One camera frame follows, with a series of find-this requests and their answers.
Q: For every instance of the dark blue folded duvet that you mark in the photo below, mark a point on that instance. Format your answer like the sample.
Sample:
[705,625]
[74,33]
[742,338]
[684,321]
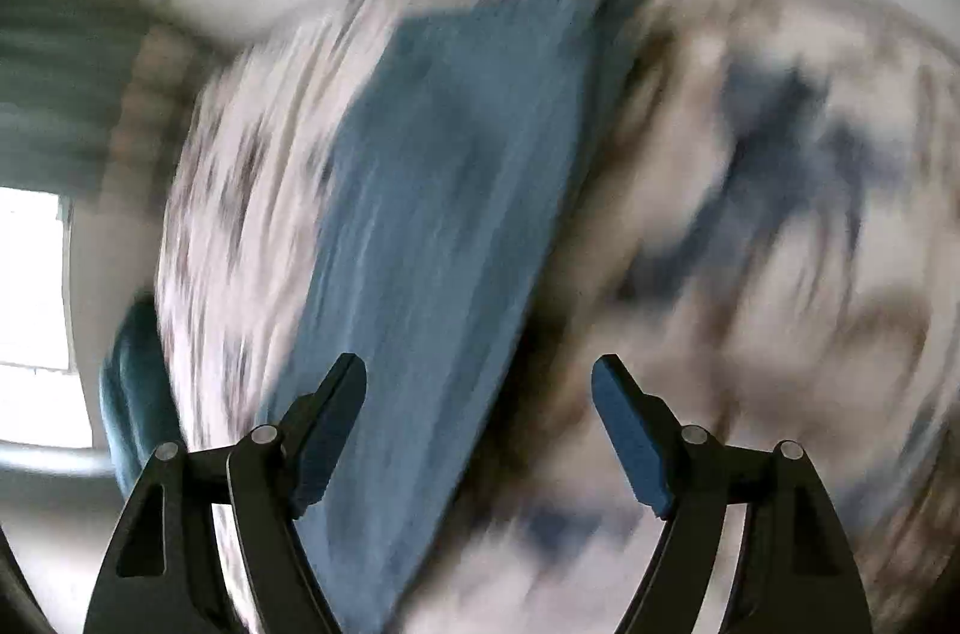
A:
[139,394]

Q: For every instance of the window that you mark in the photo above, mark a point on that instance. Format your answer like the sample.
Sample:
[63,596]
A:
[30,319]

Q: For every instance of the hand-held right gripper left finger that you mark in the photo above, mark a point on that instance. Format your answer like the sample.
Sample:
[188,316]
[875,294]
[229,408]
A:
[330,435]

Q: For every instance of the floral quilt bed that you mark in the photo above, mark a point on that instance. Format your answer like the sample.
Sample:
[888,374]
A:
[750,229]

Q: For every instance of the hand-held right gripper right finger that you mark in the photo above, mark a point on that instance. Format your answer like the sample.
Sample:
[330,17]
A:
[634,435]

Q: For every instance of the blue denim pants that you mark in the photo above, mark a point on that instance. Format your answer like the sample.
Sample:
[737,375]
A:
[450,229]

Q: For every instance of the teal curtain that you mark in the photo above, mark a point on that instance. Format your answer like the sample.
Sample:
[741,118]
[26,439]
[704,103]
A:
[67,86]

